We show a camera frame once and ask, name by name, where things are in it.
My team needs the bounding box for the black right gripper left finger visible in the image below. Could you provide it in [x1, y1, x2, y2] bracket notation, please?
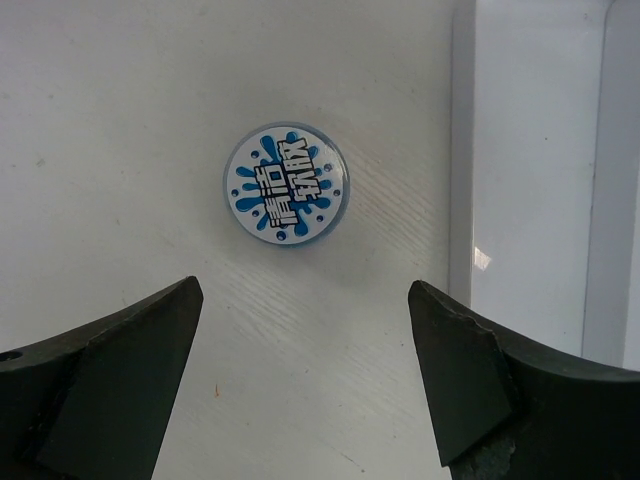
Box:
[1, 276, 204, 479]

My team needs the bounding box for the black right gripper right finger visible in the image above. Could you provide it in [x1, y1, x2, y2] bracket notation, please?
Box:
[408, 280, 639, 479]

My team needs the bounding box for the blue-white labelled slime jar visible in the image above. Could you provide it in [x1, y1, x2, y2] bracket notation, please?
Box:
[223, 122, 350, 247]

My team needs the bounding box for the white compartment tray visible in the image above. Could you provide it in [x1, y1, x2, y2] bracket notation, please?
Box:
[448, 1, 639, 370]

